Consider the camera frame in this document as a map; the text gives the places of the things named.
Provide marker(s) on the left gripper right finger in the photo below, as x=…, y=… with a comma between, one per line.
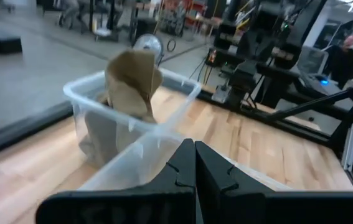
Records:
x=226, y=202

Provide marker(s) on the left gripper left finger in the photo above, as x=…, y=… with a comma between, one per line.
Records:
x=170, y=202

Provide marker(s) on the tan baseball cap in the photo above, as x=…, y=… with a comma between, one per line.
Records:
x=101, y=137
x=132, y=81

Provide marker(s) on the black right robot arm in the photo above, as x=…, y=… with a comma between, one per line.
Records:
x=244, y=74

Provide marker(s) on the large clear plastic bin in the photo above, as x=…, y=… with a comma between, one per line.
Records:
x=126, y=171

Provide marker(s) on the small clear plastic bin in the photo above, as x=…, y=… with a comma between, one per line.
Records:
x=182, y=105

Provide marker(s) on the white round fan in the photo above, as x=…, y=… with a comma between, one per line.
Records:
x=148, y=43

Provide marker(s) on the person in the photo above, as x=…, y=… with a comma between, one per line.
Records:
x=347, y=59

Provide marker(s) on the cluttered background workbench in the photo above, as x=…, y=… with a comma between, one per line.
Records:
x=191, y=15

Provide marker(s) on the black low platform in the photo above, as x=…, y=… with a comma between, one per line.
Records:
x=5, y=45

